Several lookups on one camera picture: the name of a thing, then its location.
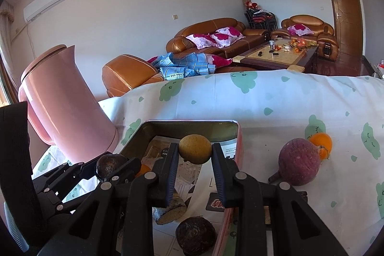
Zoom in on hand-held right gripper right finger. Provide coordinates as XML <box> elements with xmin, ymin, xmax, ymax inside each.
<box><xmin>211</xmin><ymin>144</ymin><xmax>350</xmax><ymax>256</ymax></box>

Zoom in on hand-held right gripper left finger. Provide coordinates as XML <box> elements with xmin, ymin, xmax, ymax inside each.
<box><xmin>36</xmin><ymin>143</ymin><xmax>180</xmax><ymax>256</ymax></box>

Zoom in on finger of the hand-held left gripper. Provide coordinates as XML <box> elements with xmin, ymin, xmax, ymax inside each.
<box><xmin>55</xmin><ymin>157</ymin><xmax>141</xmax><ymax>214</ymax></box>
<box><xmin>31</xmin><ymin>161</ymin><xmax>99</xmax><ymax>205</ymax></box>

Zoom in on large orange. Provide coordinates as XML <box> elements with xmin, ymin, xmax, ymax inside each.
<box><xmin>135</xmin><ymin>164</ymin><xmax>151</xmax><ymax>178</ymax></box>

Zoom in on yellow-brown round fruit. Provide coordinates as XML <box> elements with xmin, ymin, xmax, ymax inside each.
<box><xmin>178</xmin><ymin>134</ymin><xmax>212</xmax><ymax>163</ymax></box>

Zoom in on pink tin box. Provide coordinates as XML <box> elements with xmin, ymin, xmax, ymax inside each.
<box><xmin>115</xmin><ymin>119</ymin><xmax>242</xmax><ymax>256</ymax></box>

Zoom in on purple round root vegetable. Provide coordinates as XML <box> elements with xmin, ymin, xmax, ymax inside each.
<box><xmin>268</xmin><ymin>138</ymin><xmax>321</xmax><ymax>186</ymax></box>

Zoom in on small orange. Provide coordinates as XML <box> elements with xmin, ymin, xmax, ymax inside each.
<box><xmin>309</xmin><ymin>132</ymin><xmax>333</xmax><ymax>161</ymax></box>

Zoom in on printed paper liner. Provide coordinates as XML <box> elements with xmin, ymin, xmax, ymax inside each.
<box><xmin>141</xmin><ymin>136</ymin><xmax>237</xmax><ymax>256</ymax></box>

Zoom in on pink kettle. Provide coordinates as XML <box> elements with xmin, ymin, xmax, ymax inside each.
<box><xmin>18</xmin><ymin>44</ymin><xmax>120</xmax><ymax>163</ymax></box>

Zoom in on brown leather seat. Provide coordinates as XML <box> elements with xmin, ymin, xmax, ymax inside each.
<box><xmin>102</xmin><ymin>54</ymin><xmax>164</xmax><ymax>97</ymax></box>

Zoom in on white tablecloth green cloud print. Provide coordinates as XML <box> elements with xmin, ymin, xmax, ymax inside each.
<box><xmin>30</xmin><ymin>68</ymin><xmax>384</xmax><ymax>256</ymax></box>

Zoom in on beige curtain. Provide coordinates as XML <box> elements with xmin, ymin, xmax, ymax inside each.
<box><xmin>0</xmin><ymin>2</ymin><xmax>18</xmax><ymax>107</ymax></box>

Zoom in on blue plaid blanket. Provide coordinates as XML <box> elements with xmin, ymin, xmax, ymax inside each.
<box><xmin>146</xmin><ymin>52</ymin><xmax>233</xmax><ymax>81</ymax></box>

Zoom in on wooden coffee table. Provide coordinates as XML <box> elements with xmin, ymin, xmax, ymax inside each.
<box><xmin>232</xmin><ymin>38</ymin><xmax>319</xmax><ymax>73</ymax></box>

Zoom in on pink floral pillow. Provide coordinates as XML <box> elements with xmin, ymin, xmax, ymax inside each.
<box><xmin>287</xmin><ymin>24</ymin><xmax>313</xmax><ymax>36</ymax></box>
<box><xmin>186</xmin><ymin>32</ymin><xmax>225</xmax><ymax>49</ymax></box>
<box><xmin>210</xmin><ymin>26</ymin><xmax>245</xmax><ymax>41</ymax></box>

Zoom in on white air conditioner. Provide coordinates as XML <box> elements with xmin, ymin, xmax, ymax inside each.
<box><xmin>23</xmin><ymin>0</ymin><xmax>69</xmax><ymax>23</ymax></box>

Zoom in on brown leather sofa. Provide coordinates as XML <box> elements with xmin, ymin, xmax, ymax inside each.
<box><xmin>166</xmin><ymin>18</ymin><xmax>270</xmax><ymax>59</ymax></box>

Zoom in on stacked black chairs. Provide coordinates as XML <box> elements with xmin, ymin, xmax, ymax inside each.
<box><xmin>244</xmin><ymin>8</ymin><xmax>278</xmax><ymax>31</ymax></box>

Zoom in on brown leather armchair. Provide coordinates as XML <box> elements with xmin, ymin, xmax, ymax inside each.
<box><xmin>271</xmin><ymin>14</ymin><xmax>339</xmax><ymax>59</ymax></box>

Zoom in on brown wooden door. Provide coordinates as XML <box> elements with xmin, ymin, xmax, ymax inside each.
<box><xmin>324</xmin><ymin>0</ymin><xmax>368</xmax><ymax>60</ymax></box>

